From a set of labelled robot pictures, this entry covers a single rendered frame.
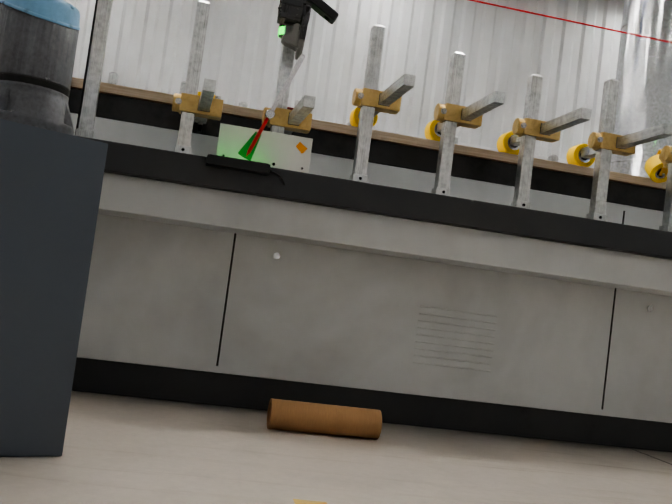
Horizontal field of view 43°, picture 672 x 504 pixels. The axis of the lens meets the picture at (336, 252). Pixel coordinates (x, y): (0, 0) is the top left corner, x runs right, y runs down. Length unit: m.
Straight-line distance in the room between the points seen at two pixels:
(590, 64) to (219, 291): 8.75
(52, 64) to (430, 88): 8.62
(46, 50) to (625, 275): 1.80
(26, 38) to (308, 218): 0.99
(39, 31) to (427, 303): 1.48
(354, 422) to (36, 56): 1.22
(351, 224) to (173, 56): 7.61
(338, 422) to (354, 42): 8.08
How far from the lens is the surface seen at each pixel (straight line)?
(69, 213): 1.66
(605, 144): 2.70
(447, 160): 2.49
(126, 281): 2.55
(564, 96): 10.65
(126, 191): 2.36
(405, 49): 10.17
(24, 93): 1.70
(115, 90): 2.59
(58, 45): 1.74
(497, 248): 2.54
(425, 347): 2.68
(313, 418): 2.27
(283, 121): 2.38
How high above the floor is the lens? 0.36
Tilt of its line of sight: 3 degrees up
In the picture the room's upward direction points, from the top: 7 degrees clockwise
